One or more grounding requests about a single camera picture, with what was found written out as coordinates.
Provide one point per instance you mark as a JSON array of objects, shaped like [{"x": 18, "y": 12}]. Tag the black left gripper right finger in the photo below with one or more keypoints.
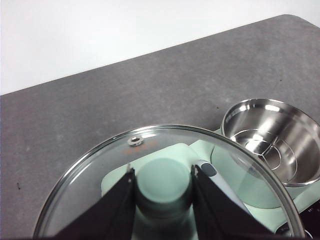
[{"x": 220, "y": 215}]

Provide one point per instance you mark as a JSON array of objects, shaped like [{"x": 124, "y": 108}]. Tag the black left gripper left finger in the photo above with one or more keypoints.
[{"x": 107, "y": 215}]

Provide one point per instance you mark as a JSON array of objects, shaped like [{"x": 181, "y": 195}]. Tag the glass pot lid green knob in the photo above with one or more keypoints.
[{"x": 162, "y": 180}]

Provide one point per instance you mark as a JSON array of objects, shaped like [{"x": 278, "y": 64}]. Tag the black control panel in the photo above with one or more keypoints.
[{"x": 307, "y": 217}]

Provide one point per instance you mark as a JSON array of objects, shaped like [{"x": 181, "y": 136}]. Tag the green breakfast machine base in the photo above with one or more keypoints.
[{"x": 308, "y": 200}]

